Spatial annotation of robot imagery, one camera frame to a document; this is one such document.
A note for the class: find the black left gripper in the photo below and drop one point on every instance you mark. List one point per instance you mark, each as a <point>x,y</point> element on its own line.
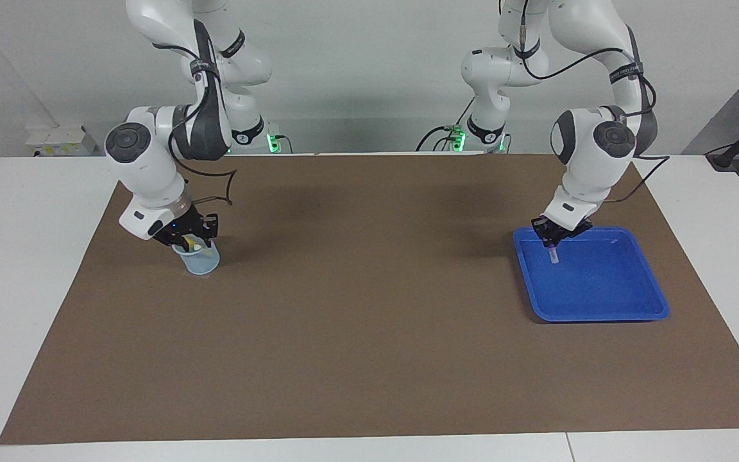
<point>568,230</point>

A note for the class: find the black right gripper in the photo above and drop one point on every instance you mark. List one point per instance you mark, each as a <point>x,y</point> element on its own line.
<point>177,230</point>

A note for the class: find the yellow marker pen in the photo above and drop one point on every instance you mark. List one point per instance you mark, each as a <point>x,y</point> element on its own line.
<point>190,242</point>

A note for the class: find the purple marker pen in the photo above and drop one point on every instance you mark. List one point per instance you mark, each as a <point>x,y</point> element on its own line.
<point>554,255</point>

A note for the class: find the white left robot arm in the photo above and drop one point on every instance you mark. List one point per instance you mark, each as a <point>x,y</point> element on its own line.
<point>591,173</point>

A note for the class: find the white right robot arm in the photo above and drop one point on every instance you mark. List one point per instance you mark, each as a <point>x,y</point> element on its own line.
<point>145,167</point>

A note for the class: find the blue plastic tray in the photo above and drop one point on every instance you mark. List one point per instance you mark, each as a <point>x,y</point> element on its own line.
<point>600,282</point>

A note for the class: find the translucent pale blue cup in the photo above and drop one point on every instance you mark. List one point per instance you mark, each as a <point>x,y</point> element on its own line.
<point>203,264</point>

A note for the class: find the brown table mat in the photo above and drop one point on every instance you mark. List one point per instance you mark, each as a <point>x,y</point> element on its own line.
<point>369,333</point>

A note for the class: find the white wall box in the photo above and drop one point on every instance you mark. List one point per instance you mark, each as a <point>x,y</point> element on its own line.
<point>61,141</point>

